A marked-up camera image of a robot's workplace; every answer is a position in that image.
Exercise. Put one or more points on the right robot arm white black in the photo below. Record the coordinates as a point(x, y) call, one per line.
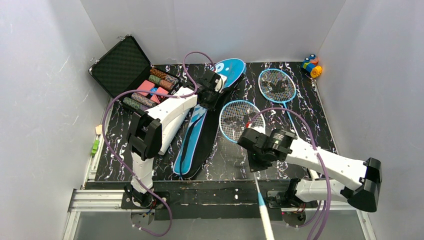
point(351, 181)

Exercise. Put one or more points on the poker chip roll front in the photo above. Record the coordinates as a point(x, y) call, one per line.
point(134, 104)

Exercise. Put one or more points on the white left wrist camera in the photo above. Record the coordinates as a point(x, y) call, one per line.
point(220, 83)

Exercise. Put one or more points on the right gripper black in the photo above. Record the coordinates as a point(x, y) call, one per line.
point(260, 162)

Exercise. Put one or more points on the black aluminium case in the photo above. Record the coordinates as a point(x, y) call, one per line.
point(123, 68)

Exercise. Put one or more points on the blue badminton racket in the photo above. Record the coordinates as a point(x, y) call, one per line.
point(234, 118)
point(276, 86)

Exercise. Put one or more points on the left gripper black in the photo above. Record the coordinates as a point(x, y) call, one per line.
point(209, 98)

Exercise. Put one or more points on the poker chip roll brown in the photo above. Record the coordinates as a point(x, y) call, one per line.
point(162, 75)

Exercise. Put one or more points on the poker chip roll purple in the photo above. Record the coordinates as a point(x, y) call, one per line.
point(143, 100)

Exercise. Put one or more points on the wooden block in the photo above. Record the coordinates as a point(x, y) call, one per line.
point(99, 129)

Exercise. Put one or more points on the pink card box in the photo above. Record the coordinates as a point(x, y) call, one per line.
point(145, 88)

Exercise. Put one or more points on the poker chip roll green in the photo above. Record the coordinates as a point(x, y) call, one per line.
point(161, 82)

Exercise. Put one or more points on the blue racket bag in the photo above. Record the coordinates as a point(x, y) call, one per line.
point(202, 130)

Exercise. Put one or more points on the black base beam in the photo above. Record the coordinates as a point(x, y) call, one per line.
point(209, 199)

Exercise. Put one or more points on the green clip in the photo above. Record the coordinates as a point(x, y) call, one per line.
point(95, 147)

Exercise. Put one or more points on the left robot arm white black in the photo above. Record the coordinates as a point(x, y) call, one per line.
point(151, 132)

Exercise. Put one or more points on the red card box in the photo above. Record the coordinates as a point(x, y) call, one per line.
point(156, 98)

